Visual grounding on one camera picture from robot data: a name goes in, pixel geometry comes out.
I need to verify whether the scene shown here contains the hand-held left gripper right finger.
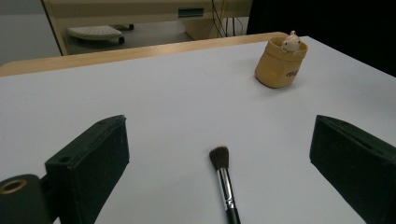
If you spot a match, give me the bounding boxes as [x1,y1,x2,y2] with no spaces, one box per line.
[309,115,396,224]

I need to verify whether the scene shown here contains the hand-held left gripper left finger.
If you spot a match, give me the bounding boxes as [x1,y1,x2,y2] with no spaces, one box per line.
[45,115,131,224]

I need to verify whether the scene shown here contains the tan brush holder cup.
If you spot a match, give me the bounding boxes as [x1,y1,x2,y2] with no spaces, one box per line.
[254,36,309,90]

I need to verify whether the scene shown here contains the black-handled makeup brush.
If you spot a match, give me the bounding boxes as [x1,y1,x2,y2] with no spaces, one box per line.
[208,146,242,224]

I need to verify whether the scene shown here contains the white table sheet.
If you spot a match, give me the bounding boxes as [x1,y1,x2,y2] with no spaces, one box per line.
[0,35,396,224]

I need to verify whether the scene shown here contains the white chair base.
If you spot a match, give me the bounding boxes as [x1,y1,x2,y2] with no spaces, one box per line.
[65,24,125,45]

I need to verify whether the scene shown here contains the small white animal figurine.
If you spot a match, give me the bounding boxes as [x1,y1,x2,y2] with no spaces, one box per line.
[280,30,303,53]

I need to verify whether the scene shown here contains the dark curtain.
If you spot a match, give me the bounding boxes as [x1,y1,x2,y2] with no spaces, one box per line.
[247,0,396,77]

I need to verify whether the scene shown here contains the beige wooden desk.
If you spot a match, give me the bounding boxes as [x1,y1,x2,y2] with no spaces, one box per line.
[41,0,253,56]

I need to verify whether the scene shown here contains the black desk cables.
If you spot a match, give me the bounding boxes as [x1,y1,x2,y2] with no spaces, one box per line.
[211,0,247,39]

